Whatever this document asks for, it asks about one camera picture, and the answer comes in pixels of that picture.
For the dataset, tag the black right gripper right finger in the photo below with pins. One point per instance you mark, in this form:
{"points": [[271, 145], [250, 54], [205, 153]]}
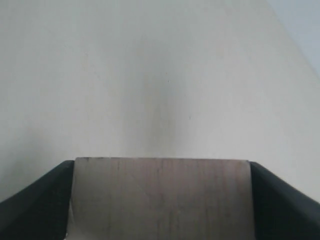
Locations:
{"points": [[281, 212]]}

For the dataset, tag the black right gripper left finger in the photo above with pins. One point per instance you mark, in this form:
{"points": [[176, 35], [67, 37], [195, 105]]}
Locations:
{"points": [[39, 211]]}

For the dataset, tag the largest wooden cube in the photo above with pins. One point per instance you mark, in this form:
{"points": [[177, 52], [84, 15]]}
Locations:
{"points": [[116, 198]]}

